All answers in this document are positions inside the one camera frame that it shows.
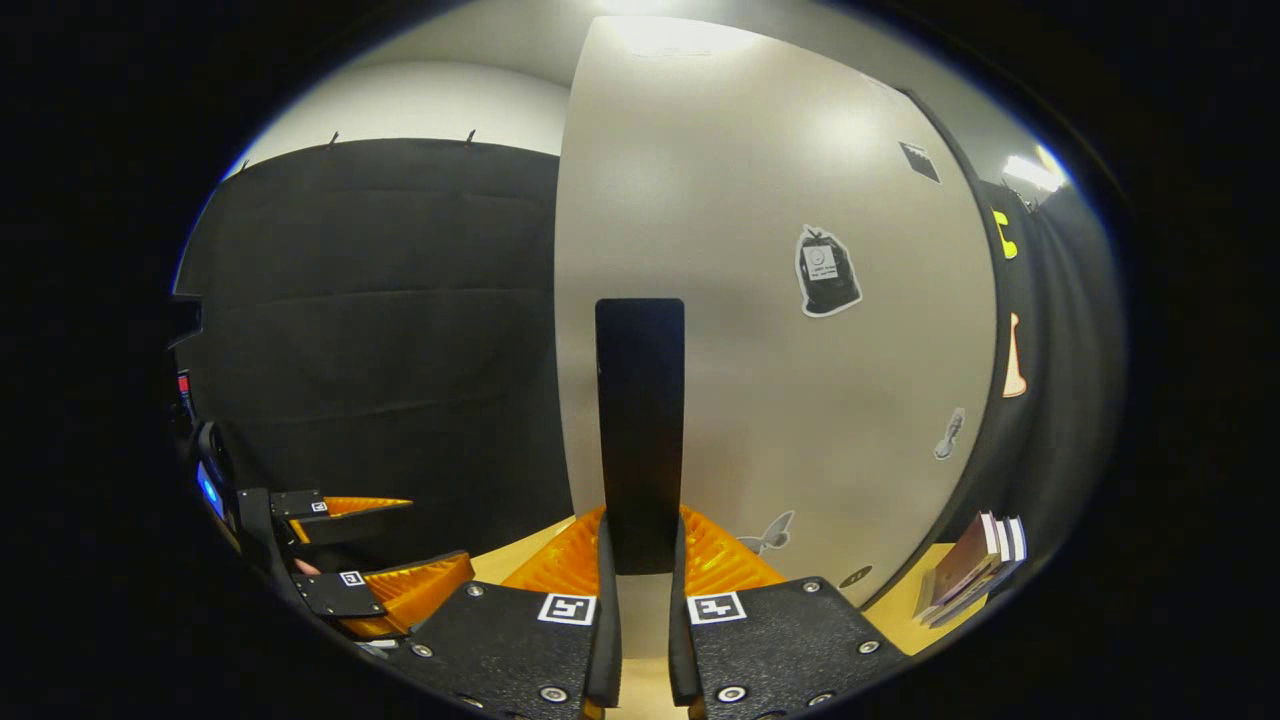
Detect black backdrop cloth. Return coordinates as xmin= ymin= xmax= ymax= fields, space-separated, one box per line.
xmin=172 ymin=138 xmax=1129 ymax=601

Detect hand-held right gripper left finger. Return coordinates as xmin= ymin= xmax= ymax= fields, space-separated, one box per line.
xmin=385 ymin=505 xmax=623 ymax=720

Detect grey cabinet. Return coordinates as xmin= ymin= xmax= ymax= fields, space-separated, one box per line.
xmin=895 ymin=88 xmax=1011 ymax=613

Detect black cabinet door handle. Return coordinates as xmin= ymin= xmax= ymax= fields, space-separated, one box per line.
xmin=595 ymin=298 xmax=686 ymax=576

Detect ceiling light panel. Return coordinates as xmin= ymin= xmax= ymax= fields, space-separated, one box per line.
xmin=1003 ymin=148 xmax=1069 ymax=194

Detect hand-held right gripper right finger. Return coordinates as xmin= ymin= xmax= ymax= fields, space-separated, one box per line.
xmin=668 ymin=505 xmax=911 ymax=720

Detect white cabinet door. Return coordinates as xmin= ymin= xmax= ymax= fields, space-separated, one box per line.
xmin=553 ymin=15 xmax=1001 ymax=661

